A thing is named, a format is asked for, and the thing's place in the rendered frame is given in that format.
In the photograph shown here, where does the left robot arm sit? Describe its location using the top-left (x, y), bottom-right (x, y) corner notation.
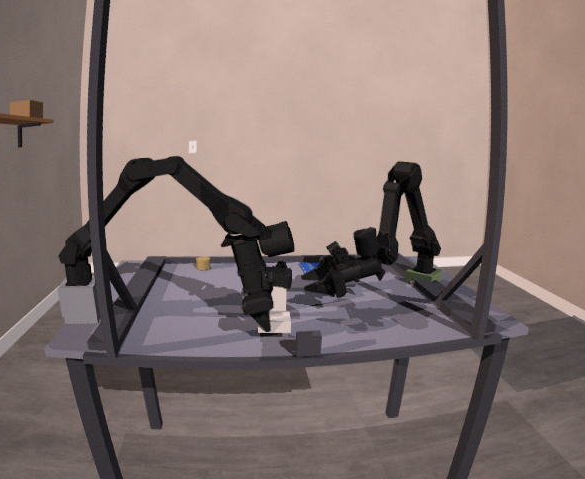
top-left (59, 156), bottom-right (295, 290)

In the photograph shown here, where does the blue notebook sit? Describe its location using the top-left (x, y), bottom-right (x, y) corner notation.
top-left (299, 262), bottom-right (320, 273)

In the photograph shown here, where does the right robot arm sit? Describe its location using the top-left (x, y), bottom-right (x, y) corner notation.
top-left (327, 161), bottom-right (441, 281)

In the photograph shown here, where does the beige open box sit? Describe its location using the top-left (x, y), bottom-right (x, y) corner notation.
top-left (270, 287), bottom-right (286, 311)

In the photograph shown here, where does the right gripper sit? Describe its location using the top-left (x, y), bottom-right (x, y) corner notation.
top-left (301, 255), bottom-right (362, 298)

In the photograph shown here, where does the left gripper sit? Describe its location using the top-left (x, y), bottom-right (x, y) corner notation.
top-left (237, 259), bottom-right (274, 332)

